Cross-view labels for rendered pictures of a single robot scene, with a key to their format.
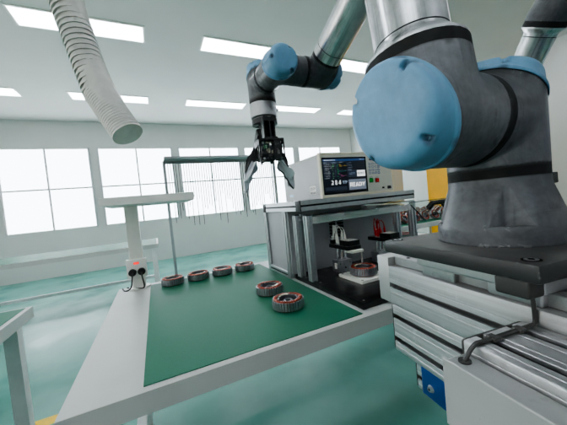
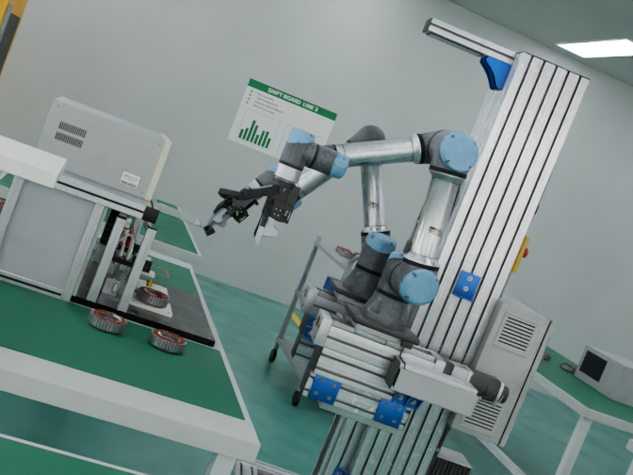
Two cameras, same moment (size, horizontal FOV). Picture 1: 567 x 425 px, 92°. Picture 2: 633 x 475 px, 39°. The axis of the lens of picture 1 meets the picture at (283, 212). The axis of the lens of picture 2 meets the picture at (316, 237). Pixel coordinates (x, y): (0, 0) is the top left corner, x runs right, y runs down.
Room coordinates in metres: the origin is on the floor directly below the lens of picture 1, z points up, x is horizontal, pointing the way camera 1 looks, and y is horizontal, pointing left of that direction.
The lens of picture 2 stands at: (0.20, 2.57, 1.45)
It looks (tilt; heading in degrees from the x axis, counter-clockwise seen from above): 5 degrees down; 280
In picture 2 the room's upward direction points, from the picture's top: 22 degrees clockwise
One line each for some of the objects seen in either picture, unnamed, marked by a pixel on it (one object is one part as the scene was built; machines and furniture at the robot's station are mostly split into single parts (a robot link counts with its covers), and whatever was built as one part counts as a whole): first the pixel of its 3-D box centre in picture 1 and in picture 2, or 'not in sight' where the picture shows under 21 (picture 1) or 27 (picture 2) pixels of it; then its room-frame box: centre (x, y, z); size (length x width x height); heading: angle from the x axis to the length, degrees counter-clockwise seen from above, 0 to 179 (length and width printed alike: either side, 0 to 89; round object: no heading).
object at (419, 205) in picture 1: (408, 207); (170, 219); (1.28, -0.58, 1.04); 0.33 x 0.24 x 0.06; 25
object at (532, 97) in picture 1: (488, 121); (402, 273); (0.39, -0.30, 1.20); 0.13 x 0.12 x 0.14; 115
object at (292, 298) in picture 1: (288, 301); (167, 341); (0.94, 0.01, 0.77); 0.11 x 0.11 x 0.04
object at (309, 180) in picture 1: (335, 178); (104, 146); (1.49, -0.30, 1.22); 0.44 x 0.39 x 0.20; 115
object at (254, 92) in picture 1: (261, 84); (298, 149); (0.78, 0.03, 1.45); 0.09 x 0.08 x 0.11; 25
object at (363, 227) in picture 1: (346, 234); (93, 234); (1.43, -0.32, 0.92); 0.66 x 0.01 x 0.30; 115
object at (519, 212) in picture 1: (497, 203); (388, 306); (0.39, -0.30, 1.09); 0.15 x 0.15 x 0.10
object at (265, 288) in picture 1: (269, 287); (107, 321); (1.12, 0.09, 0.77); 0.11 x 0.11 x 0.04
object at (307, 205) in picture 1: (335, 201); (91, 180); (1.49, -0.29, 1.09); 0.68 x 0.44 x 0.05; 115
